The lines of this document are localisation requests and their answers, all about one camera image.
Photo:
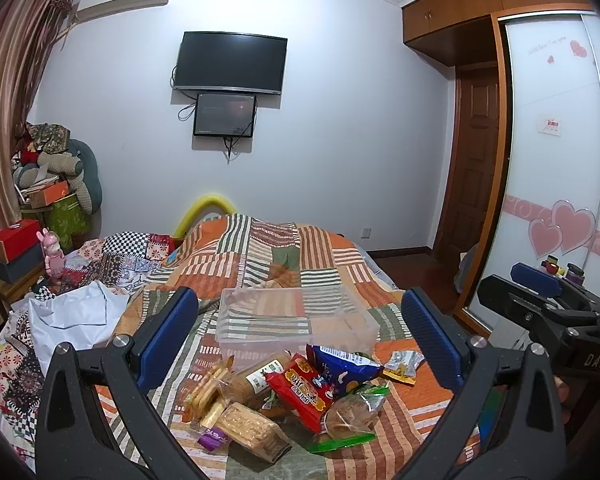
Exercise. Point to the pink plush toy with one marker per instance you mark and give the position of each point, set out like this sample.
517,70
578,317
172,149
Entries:
54,257

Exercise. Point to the white plastic bag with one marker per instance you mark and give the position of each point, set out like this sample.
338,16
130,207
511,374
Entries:
85,317

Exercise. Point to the clear pack of crackers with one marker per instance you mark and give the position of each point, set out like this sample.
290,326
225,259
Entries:
254,432

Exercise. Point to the orange striped patchwork quilt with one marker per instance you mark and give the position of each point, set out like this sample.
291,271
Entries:
286,283

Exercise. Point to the red snack packet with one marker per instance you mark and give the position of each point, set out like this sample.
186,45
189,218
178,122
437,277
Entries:
304,391

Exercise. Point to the small wall monitor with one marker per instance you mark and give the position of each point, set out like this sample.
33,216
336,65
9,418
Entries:
224,115

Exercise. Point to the pile of cushions and boxes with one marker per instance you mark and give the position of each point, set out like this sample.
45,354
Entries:
57,182

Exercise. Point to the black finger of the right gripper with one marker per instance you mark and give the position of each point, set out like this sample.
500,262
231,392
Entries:
526,308

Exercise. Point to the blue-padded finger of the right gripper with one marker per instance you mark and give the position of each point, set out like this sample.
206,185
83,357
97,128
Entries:
539,281

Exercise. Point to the brown roll with white label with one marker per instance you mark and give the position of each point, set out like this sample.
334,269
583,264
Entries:
249,387

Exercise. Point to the purple cracker pack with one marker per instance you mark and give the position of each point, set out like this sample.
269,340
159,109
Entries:
205,404

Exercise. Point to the small yellow green packet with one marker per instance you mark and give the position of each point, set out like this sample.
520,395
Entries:
402,366

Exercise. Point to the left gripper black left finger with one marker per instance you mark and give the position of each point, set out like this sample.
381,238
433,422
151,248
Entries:
73,438

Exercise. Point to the blue cookie packet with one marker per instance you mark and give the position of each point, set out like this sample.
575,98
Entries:
342,370

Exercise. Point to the checkered patchwork blanket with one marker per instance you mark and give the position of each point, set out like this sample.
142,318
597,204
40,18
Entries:
80,279

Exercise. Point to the clear plastic storage bin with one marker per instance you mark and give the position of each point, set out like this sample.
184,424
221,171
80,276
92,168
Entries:
256,322

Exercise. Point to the large wall television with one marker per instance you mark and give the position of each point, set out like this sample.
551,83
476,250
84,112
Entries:
228,61

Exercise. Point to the striped red curtain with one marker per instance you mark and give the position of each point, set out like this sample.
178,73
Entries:
28,29

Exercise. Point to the green-edged clear snack bag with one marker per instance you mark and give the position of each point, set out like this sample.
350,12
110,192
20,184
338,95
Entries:
349,422

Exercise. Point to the brown wooden door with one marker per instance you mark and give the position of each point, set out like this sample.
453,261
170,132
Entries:
475,139

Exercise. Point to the wooden wardrobe with sliding doors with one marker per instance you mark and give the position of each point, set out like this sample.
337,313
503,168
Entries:
545,193

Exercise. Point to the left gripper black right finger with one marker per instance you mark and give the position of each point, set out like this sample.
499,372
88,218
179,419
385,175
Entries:
504,420

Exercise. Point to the red gift box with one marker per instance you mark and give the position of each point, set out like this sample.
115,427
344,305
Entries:
17,239

